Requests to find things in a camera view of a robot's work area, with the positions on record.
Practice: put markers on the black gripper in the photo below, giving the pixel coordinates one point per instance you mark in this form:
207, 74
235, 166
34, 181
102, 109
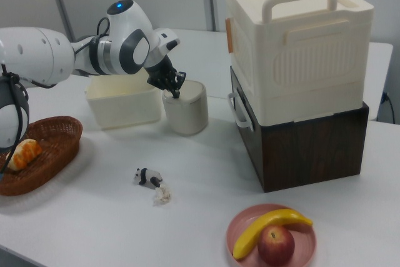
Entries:
161, 74

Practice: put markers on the small white lidded trash can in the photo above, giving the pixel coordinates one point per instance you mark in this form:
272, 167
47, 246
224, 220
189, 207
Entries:
187, 113

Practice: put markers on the white grey Franka robot arm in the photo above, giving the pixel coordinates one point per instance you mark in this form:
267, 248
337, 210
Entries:
40, 56

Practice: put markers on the white plastic storage bin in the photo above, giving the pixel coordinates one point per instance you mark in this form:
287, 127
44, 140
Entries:
125, 110

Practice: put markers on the panda toy figure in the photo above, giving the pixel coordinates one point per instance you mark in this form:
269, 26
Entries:
147, 177

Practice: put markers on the crumpled white paper ball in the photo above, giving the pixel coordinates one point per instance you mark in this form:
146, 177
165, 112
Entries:
162, 195

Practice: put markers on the brown wicker basket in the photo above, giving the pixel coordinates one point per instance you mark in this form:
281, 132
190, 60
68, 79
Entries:
59, 148

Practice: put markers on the dark brown wooden drawer box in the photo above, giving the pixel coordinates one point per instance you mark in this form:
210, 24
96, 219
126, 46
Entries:
312, 154

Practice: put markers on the toy bread piece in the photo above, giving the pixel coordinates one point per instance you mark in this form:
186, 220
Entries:
26, 153

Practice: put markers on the yellow toy banana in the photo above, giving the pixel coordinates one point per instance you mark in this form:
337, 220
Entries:
268, 221

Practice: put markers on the red toy apple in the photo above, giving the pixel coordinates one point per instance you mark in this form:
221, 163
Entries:
276, 246

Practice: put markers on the pink plate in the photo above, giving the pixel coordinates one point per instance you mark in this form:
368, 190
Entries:
304, 248

